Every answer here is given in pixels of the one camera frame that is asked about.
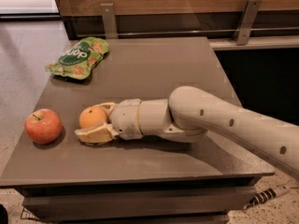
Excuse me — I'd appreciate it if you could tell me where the right metal bracket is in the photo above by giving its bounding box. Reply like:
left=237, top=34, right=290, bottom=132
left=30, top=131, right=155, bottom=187
left=233, top=0, right=262, bottom=46

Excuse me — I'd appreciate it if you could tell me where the striped power strip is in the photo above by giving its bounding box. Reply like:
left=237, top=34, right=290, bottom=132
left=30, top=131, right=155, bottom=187
left=243, top=185, right=291, bottom=210

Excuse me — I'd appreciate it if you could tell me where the orange fruit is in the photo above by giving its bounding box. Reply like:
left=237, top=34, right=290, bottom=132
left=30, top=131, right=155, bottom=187
left=79, top=106, right=107, bottom=129

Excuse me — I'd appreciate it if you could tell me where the wire rack corner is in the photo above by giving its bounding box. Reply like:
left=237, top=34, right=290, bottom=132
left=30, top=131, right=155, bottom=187
left=21, top=208, right=39, bottom=221

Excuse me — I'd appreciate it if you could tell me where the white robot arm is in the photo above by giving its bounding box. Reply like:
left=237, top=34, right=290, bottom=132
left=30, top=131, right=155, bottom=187
left=75, top=86, right=299, bottom=176

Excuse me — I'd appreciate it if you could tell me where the green snack bag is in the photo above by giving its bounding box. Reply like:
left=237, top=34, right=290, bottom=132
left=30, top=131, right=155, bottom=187
left=45, top=37, right=109, bottom=80

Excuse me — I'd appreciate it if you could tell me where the red apple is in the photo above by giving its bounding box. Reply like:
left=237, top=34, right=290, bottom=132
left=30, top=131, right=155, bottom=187
left=24, top=108, right=63, bottom=145

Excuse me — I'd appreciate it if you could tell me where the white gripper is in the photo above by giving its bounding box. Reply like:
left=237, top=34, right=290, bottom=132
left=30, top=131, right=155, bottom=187
left=75, top=99, right=143, bottom=144

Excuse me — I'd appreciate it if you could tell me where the left metal bracket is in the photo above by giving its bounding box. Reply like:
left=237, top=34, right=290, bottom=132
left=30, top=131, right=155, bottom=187
left=100, top=3, right=118, bottom=39

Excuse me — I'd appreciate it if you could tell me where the metal bracket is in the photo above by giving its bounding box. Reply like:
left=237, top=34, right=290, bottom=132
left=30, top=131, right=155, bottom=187
left=233, top=0, right=262, bottom=46
left=100, top=3, right=118, bottom=39

